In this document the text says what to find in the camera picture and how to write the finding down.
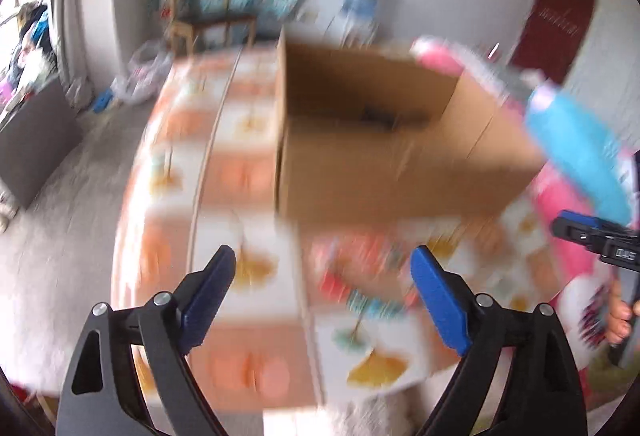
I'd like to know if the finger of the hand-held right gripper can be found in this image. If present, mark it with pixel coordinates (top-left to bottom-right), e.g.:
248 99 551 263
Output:
550 211 608 251

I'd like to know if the grey curtain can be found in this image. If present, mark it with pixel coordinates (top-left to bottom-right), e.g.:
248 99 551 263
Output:
50 0 96 106

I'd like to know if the pile of clothes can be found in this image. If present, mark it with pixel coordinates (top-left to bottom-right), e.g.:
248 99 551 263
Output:
5 3 51 91

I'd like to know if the person's right hand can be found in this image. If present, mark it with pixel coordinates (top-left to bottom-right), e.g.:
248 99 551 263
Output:
602 278 640 348

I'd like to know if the brown cardboard box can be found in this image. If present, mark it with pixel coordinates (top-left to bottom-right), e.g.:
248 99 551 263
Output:
274 28 546 227

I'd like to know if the dark red door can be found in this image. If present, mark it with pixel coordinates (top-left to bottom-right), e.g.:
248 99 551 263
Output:
510 0 598 84

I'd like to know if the blue pillow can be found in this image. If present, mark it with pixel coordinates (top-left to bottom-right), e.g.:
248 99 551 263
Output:
525 86 633 227

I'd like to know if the tile and leaf pattern tablecloth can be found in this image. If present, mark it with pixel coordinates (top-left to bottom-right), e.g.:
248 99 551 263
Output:
112 43 591 409

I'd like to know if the person's white patterned clothing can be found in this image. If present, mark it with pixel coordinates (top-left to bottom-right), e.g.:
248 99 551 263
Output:
557 276 616 367

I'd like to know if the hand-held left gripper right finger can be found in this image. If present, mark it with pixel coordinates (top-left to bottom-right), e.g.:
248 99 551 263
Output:
410 245 586 436

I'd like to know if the wooden chair with black seat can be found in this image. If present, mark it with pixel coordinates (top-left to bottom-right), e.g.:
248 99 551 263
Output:
165 0 258 56

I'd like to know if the white plastic bag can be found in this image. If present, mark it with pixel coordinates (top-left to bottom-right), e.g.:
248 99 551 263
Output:
110 40 173 104

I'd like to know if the dark grey cabinet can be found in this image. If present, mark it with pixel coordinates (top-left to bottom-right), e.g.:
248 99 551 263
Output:
0 78 83 211

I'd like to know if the white water dispenser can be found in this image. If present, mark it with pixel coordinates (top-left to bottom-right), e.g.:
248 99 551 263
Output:
334 10 378 45

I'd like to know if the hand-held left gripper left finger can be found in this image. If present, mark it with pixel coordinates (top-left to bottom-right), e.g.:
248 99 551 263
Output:
56 244 237 436

